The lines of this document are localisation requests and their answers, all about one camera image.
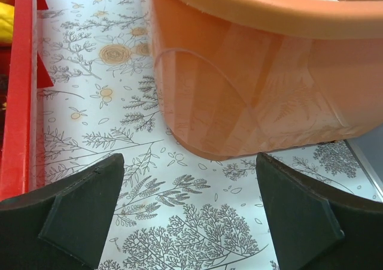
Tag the red plastic tray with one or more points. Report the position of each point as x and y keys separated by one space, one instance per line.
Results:
x=22 y=152

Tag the orange plastic basin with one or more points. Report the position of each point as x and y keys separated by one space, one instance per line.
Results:
x=238 y=77

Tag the floral patterned table mat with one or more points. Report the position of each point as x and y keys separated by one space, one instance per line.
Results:
x=175 y=210

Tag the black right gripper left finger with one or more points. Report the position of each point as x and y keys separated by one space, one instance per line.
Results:
x=65 y=224

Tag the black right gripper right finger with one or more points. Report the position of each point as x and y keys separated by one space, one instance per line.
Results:
x=316 y=226

